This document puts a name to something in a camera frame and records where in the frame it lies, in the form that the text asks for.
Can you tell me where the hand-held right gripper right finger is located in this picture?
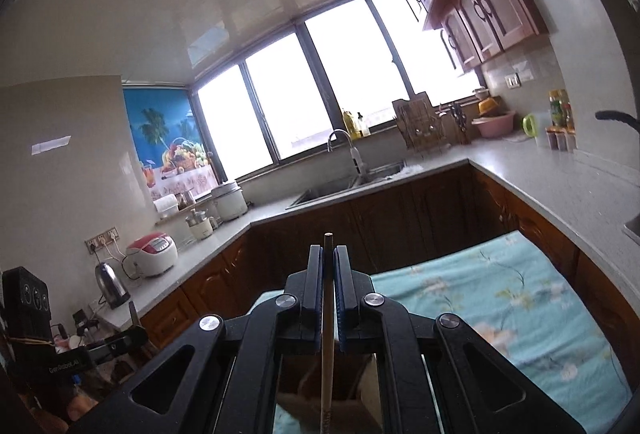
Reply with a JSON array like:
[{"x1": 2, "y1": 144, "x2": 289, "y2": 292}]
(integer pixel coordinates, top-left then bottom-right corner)
[{"x1": 333, "y1": 244, "x2": 587, "y2": 434}]

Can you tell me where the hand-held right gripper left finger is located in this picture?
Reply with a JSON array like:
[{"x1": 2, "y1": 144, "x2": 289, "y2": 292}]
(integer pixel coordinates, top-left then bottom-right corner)
[{"x1": 65, "y1": 244, "x2": 326, "y2": 434}]

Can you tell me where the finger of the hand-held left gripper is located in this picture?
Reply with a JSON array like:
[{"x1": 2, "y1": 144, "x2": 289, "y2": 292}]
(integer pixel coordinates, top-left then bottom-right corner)
[{"x1": 85, "y1": 325, "x2": 149, "y2": 366}]

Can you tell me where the light wooden chopstick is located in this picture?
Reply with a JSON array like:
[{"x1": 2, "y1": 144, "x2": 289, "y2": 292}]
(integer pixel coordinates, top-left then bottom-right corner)
[{"x1": 319, "y1": 232, "x2": 334, "y2": 434}]

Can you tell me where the black charger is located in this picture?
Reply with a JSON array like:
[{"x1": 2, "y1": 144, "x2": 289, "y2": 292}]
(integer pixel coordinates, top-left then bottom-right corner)
[{"x1": 72, "y1": 309, "x2": 101, "y2": 333}]

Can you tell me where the steel electric kettle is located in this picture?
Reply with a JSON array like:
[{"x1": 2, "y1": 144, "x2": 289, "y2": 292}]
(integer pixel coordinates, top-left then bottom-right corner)
[{"x1": 95, "y1": 260, "x2": 132, "y2": 310}]

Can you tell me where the red white rice cooker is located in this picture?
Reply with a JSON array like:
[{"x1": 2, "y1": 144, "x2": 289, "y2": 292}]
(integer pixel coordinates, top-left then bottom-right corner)
[{"x1": 124, "y1": 231, "x2": 179, "y2": 279}]

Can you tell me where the steel kitchen sink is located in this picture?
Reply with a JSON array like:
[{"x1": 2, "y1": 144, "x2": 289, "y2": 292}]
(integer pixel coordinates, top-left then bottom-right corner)
[{"x1": 286, "y1": 159, "x2": 408, "y2": 211}]

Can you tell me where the small white electric cooker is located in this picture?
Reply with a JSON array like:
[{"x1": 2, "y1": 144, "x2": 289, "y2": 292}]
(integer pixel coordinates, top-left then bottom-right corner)
[{"x1": 186, "y1": 210, "x2": 221, "y2": 242}]

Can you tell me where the white paper towel roll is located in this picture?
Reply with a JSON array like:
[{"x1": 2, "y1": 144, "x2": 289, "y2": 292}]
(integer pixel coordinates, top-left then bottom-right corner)
[{"x1": 152, "y1": 194, "x2": 180, "y2": 221}]

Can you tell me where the chrome kitchen faucet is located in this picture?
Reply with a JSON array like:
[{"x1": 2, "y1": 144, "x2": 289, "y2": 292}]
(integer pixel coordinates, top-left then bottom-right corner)
[{"x1": 327, "y1": 130, "x2": 369, "y2": 183}]

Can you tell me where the teal floral tablecloth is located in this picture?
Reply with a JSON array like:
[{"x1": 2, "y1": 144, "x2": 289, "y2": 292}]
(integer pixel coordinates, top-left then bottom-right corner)
[{"x1": 250, "y1": 231, "x2": 633, "y2": 434}]

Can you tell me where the yellow oil bottle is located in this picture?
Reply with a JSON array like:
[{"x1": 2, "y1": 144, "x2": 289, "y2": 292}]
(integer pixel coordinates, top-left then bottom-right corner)
[{"x1": 342, "y1": 108, "x2": 361, "y2": 140}]

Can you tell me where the tropical fruit window blind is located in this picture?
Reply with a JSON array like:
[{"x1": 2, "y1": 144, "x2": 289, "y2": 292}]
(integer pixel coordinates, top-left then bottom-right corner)
[{"x1": 122, "y1": 86, "x2": 217, "y2": 202}]

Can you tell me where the dark knife block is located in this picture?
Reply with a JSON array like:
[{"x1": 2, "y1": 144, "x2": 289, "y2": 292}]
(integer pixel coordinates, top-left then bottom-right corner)
[{"x1": 447, "y1": 103, "x2": 474, "y2": 146}]

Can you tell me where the large kitchen window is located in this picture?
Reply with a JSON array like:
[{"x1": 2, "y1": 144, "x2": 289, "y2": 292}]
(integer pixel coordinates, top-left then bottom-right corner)
[{"x1": 187, "y1": 0, "x2": 483, "y2": 182}]

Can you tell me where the pink plastic basin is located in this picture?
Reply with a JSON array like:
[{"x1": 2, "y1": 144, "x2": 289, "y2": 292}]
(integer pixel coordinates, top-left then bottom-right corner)
[{"x1": 471, "y1": 110, "x2": 516, "y2": 139}]

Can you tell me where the black frying pan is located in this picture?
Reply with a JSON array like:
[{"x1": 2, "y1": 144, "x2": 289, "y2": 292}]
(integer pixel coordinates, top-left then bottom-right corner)
[{"x1": 595, "y1": 110, "x2": 640, "y2": 135}]

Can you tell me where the wall power outlet strip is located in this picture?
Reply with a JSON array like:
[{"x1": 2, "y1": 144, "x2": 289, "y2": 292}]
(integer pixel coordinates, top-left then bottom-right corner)
[{"x1": 84, "y1": 226, "x2": 120, "y2": 255}]

